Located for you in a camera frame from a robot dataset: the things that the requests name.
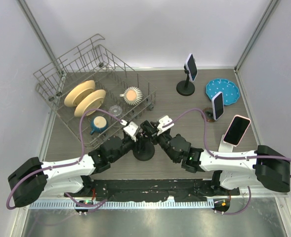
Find black phone stand short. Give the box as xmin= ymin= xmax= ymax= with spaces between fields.
xmin=132 ymin=133 xmax=155 ymax=161

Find black phone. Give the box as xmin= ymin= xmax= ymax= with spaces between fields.
xmin=140 ymin=120 xmax=158 ymax=137

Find black phone stand tall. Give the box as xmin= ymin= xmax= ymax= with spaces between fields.
xmin=176 ymin=65 xmax=195 ymax=96

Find purple case phone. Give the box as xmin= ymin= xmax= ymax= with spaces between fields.
xmin=185 ymin=53 xmax=198 ymax=82

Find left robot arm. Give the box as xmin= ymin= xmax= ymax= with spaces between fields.
xmin=6 ymin=136 xmax=137 ymax=210

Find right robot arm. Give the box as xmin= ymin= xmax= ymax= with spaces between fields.
xmin=152 ymin=131 xmax=291 ymax=195

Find wooden base phone stand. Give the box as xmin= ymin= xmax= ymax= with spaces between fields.
xmin=203 ymin=107 xmax=216 ymax=122

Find white phone stand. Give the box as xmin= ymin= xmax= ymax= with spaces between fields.
xmin=218 ymin=134 xmax=234 ymax=153

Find lavender phone on wooden stand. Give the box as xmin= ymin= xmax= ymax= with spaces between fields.
xmin=211 ymin=91 xmax=224 ymax=120

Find pink case phone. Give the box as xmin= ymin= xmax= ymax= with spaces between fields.
xmin=223 ymin=115 xmax=251 ymax=147

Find clear glass cup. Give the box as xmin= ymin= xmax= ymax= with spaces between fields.
xmin=108 ymin=105 xmax=123 ymax=117

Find blue mug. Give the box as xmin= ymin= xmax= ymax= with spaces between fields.
xmin=90 ymin=116 xmax=108 ymax=135

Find ribbed white mug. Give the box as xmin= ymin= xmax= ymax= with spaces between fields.
xmin=120 ymin=86 xmax=143 ymax=106

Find beige plate front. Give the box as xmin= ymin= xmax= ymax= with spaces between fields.
xmin=74 ymin=89 xmax=106 ymax=117

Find beige plate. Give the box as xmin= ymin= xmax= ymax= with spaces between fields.
xmin=64 ymin=80 xmax=95 ymax=107
xmin=74 ymin=89 xmax=106 ymax=117

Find beige plate rear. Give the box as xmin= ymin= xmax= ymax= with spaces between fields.
xmin=64 ymin=80 xmax=95 ymax=107

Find blue polka dot plate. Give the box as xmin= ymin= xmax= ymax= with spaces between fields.
xmin=206 ymin=78 xmax=240 ymax=106

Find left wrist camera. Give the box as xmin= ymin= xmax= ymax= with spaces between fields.
xmin=120 ymin=119 xmax=140 ymax=142

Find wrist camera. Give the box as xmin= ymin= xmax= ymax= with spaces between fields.
xmin=157 ymin=115 xmax=174 ymax=136
xmin=120 ymin=119 xmax=140 ymax=142

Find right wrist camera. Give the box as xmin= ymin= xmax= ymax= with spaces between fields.
xmin=157 ymin=115 xmax=174 ymax=136

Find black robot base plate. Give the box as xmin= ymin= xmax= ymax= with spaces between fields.
xmin=87 ymin=179 xmax=240 ymax=202

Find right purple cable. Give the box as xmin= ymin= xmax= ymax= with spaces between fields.
xmin=163 ymin=108 xmax=291 ymax=178

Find purple cable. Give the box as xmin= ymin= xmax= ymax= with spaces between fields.
xmin=163 ymin=108 xmax=291 ymax=178
xmin=6 ymin=109 xmax=126 ymax=210

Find grey wire dish rack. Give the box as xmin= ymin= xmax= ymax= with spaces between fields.
xmin=34 ymin=34 xmax=156 ymax=149

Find white cable duct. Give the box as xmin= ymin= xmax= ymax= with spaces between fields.
xmin=29 ymin=199 xmax=214 ymax=209

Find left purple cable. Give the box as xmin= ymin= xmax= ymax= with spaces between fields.
xmin=6 ymin=109 xmax=126 ymax=210

